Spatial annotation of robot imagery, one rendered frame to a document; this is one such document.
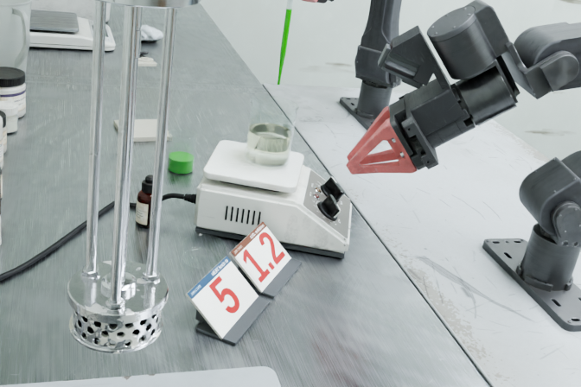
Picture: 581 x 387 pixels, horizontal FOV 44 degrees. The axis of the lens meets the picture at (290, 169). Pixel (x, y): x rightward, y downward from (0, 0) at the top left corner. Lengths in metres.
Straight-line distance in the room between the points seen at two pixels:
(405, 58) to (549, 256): 0.32
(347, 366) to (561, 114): 2.39
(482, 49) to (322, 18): 1.67
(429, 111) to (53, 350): 0.46
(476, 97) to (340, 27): 1.68
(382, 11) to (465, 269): 0.57
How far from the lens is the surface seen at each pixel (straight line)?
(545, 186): 0.92
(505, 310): 0.92
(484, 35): 0.81
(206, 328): 0.76
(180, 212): 0.98
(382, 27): 1.36
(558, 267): 0.96
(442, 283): 0.93
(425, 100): 0.82
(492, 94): 0.83
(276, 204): 0.89
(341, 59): 2.52
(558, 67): 0.82
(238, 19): 2.38
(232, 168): 0.92
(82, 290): 0.51
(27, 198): 1.01
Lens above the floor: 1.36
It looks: 23 degrees down
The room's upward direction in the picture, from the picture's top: 9 degrees clockwise
